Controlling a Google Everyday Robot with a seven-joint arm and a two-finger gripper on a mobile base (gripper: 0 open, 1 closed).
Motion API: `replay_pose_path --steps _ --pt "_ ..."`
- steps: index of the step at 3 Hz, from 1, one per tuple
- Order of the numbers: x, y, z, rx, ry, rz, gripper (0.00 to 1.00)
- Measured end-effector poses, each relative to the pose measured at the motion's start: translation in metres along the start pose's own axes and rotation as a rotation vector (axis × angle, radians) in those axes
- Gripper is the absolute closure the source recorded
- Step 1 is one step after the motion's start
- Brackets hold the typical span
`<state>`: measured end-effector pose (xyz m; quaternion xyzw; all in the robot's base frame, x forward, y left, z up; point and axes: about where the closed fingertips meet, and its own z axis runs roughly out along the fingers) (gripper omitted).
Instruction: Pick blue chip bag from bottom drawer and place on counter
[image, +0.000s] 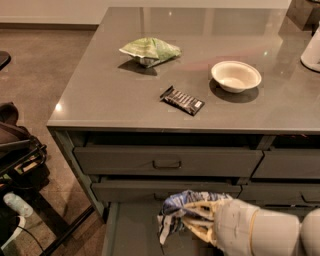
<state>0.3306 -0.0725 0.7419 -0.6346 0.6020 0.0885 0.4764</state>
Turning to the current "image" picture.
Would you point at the blue chip bag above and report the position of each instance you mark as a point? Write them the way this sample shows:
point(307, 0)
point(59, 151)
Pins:
point(174, 209)

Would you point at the open bottom left drawer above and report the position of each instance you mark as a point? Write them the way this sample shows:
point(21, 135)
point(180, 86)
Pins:
point(132, 230)

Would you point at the green chip bag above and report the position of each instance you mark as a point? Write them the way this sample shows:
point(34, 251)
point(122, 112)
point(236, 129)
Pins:
point(150, 51)

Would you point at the top right drawer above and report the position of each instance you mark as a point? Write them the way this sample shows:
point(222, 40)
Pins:
point(291, 157)

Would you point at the grey counter cabinet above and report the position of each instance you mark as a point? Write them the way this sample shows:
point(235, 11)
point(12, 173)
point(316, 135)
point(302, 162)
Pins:
point(110, 93)

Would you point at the white paper bowl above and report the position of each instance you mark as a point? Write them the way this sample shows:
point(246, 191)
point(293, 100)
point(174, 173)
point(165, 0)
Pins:
point(235, 76)

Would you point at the middle right drawer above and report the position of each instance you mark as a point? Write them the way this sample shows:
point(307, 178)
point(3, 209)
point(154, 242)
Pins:
point(281, 194)

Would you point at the dark round stool edge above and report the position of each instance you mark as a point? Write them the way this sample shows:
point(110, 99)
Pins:
point(5, 58)

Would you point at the top left drawer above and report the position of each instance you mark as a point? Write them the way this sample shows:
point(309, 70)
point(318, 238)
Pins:
point(169, 155)

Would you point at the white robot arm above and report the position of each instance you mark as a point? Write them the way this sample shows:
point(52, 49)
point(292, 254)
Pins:
point(299, 115)

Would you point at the dark chocolate bar wrapper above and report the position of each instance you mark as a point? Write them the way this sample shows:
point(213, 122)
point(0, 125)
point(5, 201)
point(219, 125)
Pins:
point(182, 101)

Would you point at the middle left drawer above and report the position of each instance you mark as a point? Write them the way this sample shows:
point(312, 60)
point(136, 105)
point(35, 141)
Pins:
point(138, 190)

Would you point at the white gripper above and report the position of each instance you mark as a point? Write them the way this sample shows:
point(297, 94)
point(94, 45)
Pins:
point(234, 222)

